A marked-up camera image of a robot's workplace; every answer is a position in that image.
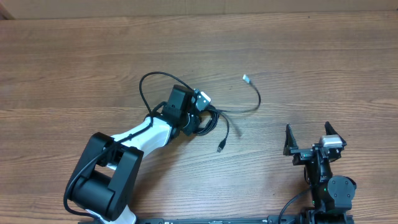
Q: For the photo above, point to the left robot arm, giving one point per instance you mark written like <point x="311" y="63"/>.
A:
<point x="102" y="181"/>

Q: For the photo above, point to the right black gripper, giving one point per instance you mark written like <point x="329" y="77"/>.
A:
<point x="301" y="154"/>

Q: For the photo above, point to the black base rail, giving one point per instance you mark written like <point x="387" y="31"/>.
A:
<point x="271" y="219"/>

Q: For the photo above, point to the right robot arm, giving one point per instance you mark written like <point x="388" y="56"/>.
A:
<point x="332" y="195"/>

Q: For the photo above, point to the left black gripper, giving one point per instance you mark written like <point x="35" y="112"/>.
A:
<point x="195" y="120"/>

